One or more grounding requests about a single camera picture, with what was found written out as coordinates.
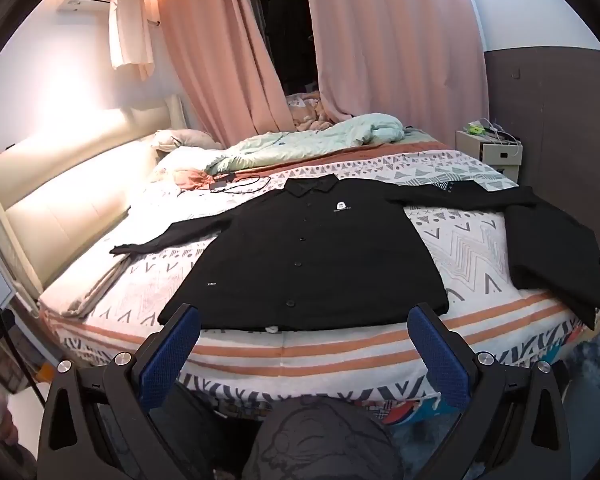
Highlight black button-up shirt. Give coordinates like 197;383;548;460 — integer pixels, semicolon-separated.
113;174;484;332

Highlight patterned white bedspread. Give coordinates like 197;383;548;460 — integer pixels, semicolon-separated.
41;142;588;404

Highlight folded beige cloth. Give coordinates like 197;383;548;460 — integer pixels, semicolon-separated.
38;254;130;318

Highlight person's dark printed trousers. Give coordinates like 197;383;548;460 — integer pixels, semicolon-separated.
149;384;404;479

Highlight orange garment on bed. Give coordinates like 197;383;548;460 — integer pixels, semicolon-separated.
173;169;215;191

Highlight cream padded headboard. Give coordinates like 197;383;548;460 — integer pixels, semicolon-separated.
0;94;186;298

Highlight white bedside cabinet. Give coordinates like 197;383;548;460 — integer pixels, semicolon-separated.
455;130;524;182

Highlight beige pillow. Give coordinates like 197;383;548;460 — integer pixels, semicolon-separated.
151;129;222;153

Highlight green object on cabinet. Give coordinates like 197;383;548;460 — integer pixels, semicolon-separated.
467;124;486;136

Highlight mint green duvet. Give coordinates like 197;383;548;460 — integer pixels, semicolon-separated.
204;113;405;176

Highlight pink plush blanket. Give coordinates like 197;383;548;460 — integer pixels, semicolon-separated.
286;91;335;131

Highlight left pink curtain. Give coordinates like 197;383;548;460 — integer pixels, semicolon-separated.
157;0;296;146

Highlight pink curtain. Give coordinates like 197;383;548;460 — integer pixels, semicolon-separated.
309;0;489;144
157;0;296;146

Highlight right pink curtain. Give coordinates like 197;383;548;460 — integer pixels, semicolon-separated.
309;0;489;144

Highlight hanging cream cloth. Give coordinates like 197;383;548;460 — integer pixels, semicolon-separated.
108;0;155;80

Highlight black charger with cable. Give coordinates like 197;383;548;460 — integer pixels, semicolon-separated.
193;174;271;195

